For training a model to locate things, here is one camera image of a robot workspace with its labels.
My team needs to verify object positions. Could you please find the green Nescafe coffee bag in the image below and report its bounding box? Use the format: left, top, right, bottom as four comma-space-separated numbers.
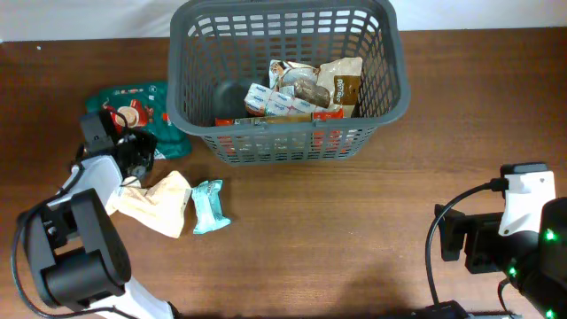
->
86, 82, 192, 160

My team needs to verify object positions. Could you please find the dark grey plastic basket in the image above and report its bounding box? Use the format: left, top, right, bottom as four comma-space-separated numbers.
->
167, 0, 411, 166

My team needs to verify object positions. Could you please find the Kleenex tissue multipack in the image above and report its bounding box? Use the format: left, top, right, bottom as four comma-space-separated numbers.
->
244, 83, 317, 116

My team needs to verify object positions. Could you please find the orange spaghetti packet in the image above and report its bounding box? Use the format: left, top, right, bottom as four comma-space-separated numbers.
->
204, 111, 352, 163

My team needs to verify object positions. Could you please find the brown white pastry bag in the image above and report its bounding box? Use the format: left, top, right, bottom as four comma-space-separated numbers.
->
268, 57, 363, 118

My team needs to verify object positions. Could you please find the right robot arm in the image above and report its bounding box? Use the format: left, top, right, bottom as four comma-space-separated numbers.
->
439, 198, 566, 319

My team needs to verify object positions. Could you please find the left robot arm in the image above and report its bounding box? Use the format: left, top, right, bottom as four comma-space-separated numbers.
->
10, 109, 179, 318

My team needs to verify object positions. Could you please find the beige crumpled snack bag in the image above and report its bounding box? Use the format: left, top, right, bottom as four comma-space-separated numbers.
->
105, 171, 192, 238

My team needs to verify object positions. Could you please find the mint green snack packet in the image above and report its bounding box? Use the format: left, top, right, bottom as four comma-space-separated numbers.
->
191, 180, 231, 235

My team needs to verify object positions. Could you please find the left black cable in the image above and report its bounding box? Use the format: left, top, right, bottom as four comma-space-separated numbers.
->
11, 144, 134, 319

